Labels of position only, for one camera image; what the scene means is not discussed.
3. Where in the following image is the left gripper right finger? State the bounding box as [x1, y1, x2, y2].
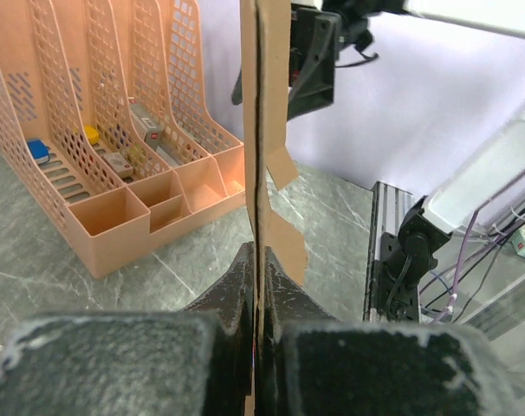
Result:
[262, 251, 519, 415]

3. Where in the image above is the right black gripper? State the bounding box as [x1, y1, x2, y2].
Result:
[288, 1, 378, 120]

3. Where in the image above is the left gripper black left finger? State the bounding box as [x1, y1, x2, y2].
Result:
[0, 243, 254, 415]

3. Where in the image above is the cardboard box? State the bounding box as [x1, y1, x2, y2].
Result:
[240, 1, 308, 415]

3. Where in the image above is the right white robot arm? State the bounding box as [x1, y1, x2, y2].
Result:
[232, 1, 525, 277]

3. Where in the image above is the white card box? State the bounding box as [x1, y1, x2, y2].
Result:
[102, 153, 134, 179]

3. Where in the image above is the orange plastic file organizer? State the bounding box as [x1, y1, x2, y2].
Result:
[0, 1, 245, 278]

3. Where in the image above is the yellow block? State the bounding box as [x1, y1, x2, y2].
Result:
[83, 125, 100, 146]

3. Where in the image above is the blue block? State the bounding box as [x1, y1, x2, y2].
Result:
[27, 138, 50, 166]

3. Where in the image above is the aluminium mounting rail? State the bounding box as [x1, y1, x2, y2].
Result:
[363, 182, 420, 322]

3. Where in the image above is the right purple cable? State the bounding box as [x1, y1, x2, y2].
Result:
[426, 207, 525, 324]

